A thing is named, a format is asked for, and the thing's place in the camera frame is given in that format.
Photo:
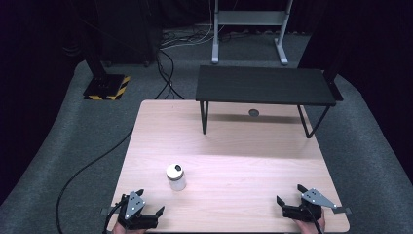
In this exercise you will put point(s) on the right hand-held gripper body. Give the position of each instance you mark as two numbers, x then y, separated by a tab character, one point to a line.
298	212

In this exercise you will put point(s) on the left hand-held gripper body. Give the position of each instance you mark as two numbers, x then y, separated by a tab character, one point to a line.
133	218

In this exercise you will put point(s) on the white bottle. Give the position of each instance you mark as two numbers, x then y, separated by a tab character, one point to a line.
176	178

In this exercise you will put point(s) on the person's right hand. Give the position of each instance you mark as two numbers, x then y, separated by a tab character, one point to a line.
307	226

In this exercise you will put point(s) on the person's left hand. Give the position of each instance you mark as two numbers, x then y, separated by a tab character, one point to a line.
119	230

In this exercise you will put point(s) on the gray tape strip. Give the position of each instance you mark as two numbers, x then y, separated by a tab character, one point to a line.
342	210
107	211

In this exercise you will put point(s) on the black metal stand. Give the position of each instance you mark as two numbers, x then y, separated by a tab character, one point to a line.
332	83

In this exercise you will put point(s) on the black yellow striped stand base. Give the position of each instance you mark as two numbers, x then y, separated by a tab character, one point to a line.
107	87

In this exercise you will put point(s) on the black low shelf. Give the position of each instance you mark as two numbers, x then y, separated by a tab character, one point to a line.
263	84

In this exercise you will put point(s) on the dark equipment cart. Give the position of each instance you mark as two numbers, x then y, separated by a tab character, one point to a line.
130	32

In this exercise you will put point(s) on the white metal stand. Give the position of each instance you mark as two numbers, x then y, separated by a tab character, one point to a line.
250	18

